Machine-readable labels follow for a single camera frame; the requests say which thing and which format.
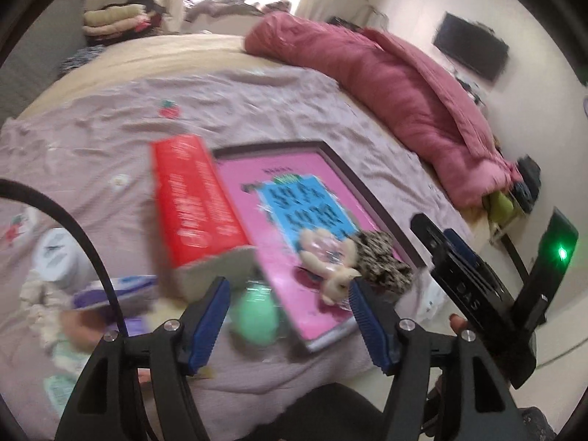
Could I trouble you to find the purple white snack packet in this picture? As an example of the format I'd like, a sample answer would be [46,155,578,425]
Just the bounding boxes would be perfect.
[72,275,157,313]

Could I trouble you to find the peach makeup sponge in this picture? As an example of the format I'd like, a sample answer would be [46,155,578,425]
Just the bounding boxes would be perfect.
[59,311,108,354]

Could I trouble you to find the pink folded quilt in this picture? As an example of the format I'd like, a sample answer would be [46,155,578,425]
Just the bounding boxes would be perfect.
[244,13,522,208]

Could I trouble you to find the black wall television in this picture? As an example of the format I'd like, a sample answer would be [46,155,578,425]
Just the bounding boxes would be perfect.
[433,13,509,82]

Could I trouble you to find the leopard print scrunchie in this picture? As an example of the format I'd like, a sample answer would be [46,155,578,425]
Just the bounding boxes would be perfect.
[351,231,413,297]

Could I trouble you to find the cream bunny plush keychain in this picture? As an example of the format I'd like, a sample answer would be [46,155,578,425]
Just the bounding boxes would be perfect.
[298,228,361,306]

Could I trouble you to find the stack of folded clothes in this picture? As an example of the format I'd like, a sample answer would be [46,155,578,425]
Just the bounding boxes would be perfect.
[82,0,166,47]

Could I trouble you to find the green wet wipes pack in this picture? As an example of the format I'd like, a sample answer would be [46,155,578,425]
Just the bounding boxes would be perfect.
[43,334,90,417]

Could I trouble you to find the grey quilted headboard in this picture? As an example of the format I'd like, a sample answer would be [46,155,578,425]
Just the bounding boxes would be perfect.
[1,0,86,121]

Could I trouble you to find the red tissue pack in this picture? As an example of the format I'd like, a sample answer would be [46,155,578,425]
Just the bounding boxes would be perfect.
[151,135,256,302]

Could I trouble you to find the pink book in tray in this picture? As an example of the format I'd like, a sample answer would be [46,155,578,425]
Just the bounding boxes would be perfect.
[213,150,406,354]

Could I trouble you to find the black cable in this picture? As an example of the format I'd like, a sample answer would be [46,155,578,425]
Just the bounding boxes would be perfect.
[0,177,131,337]

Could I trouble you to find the white cylindrical bottle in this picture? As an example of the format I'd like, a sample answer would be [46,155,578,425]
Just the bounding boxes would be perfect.
[32,228,98,295]

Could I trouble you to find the green makeup sponge in packet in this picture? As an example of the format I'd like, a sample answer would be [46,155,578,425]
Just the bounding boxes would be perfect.
[229,281,281,347]

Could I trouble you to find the person right hand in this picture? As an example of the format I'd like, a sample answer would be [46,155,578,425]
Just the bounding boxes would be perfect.
[448,313,469,334]

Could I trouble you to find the dark shallow tray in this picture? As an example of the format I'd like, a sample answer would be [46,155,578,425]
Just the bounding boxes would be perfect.
[208,139,429,355]

